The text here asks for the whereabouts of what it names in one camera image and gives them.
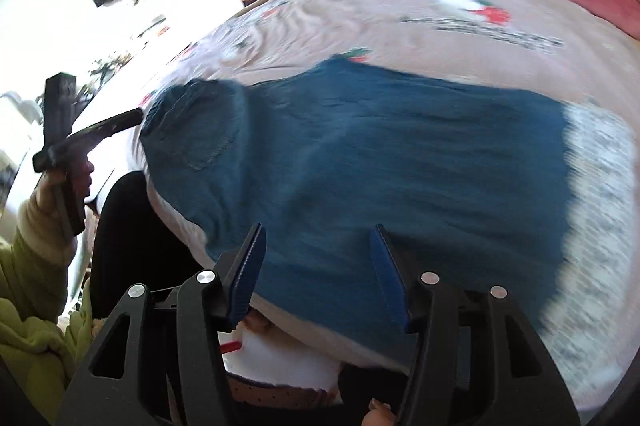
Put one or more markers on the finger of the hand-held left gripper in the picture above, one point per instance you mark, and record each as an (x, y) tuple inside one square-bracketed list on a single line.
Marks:
[(112, 123)]

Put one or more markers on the white curved frame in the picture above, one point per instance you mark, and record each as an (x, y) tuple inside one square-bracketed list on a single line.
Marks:
[(17, 103)]

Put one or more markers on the white dresser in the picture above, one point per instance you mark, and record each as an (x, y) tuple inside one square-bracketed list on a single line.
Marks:
[(200, 0)]

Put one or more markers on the person's left forearm green sleeve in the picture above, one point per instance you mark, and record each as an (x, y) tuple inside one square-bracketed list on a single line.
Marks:
[(30, 281)]

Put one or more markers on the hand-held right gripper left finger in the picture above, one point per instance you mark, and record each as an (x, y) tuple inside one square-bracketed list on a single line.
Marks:
[(247, 273)]

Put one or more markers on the brown belt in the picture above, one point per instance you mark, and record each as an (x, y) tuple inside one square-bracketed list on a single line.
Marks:
[(280, 393)]

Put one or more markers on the person's white shirt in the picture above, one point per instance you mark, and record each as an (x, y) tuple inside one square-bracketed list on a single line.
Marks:
[(285, 356)]

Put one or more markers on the person's right hand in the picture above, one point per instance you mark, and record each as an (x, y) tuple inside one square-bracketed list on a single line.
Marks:
[(376, 412)]

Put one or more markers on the person's left hand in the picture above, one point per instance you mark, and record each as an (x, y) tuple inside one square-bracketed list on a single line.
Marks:
[(82, 183)]

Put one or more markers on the blue denim pants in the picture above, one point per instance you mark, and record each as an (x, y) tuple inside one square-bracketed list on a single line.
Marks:
[(350, 155)]

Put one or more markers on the bed with strawberry sheet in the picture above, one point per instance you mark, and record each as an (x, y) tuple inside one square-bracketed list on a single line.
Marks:
[(350, 10)]

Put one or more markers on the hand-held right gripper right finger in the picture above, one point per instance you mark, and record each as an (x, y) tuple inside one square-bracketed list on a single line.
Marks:
[(390, 278)]

